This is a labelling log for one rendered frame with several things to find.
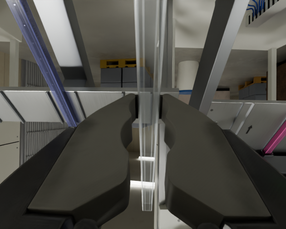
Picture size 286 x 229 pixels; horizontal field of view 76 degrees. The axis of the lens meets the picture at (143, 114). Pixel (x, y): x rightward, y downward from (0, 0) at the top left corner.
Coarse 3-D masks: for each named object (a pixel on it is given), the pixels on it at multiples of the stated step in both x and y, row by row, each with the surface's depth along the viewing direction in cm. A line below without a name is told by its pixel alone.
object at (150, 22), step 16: (144, 0) 8; (160, 0) 8; (144, 16) 8; (160, 16) 8; (144, 32) 8; (160, 32) 8; (144, 48) 9; (160, 48) 9; (144, 64) 10; (160, 64) 10; (144, 80) 10; (160, 80) 10; (144, 96) 11; (144, 112) 12; (144, 128) 13; (144, 144) 15; (144, 160) 17; (144, 176) 19; (144, 192) 22; (144, 208) 26
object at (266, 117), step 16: (208, 112) 37; (224, 112) 38; (240, 112) 38; (256, 112) 38; (272, 112) 38; (224, 128) 41; (240, 128) 40; (256, 128) 41; (272, 128) 41; (256, 144) 45
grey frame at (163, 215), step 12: (168, 0) 61; (168, 12) 61; (168, 24) 61; (168, 36) 61; (168, 48) 61; (168, 60) 61; (168, 72) 61; (168, 84) 60; (168, 216) 57; (168, 228) 57; (180, 228) 57
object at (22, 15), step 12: (12, 0) 17; (24, 0) 18; (12, 12) 18; (24, 12) 18; (24, 24) 19; (36, 24) 20; (24, 36) 20; (36, 36) 20; (36, 48) 20; (36, 60) 22; (48, 60) 22; (48, 72) 23; (48, 84) 24; (60, 84) 25; (60, 96) 26; (60, 108) 28; (72, 108) 29; (72, 120) 30
